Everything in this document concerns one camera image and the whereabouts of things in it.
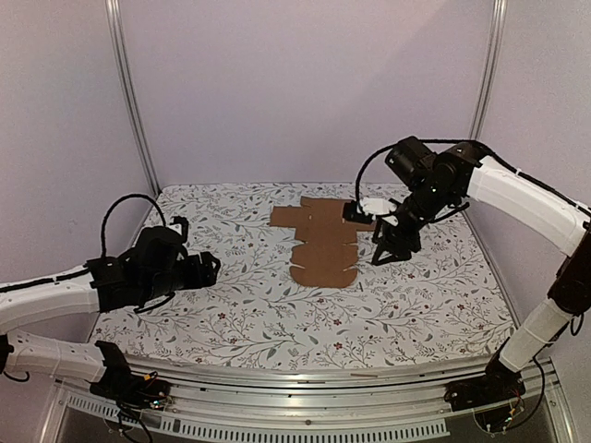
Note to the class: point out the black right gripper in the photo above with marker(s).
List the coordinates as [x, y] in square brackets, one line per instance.
[400, 232]

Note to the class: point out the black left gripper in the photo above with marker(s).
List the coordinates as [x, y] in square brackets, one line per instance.
[209, 275]

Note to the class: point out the brown cardboard box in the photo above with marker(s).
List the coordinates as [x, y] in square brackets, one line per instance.
[327, 252]

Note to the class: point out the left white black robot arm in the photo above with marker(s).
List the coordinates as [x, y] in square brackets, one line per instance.
[145, 276]

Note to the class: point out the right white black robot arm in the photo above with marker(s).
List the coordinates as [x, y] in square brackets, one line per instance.
[466, 171]

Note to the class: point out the floral patterned table mat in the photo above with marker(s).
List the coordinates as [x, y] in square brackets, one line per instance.
[297, 289]

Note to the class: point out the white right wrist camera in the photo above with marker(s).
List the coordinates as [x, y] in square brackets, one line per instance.
[369, 210]

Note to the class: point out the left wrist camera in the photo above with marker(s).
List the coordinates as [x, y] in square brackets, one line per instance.
[179, 224]

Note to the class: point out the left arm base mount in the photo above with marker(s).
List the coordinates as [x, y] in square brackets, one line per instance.
[119, 384]

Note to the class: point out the aluminium front rail frame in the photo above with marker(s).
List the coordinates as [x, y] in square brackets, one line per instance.
[404, 403]

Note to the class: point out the right aluminium corner post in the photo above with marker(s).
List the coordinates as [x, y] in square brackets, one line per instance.
[495, 37]

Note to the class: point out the aluminium corner post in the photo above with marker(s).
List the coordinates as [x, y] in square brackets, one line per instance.
[123, 68]
[495, 37]

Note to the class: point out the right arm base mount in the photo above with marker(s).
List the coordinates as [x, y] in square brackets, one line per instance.
[498, 383]

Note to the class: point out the left aluminium corner post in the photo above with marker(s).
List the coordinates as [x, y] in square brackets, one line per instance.
[123, 68]

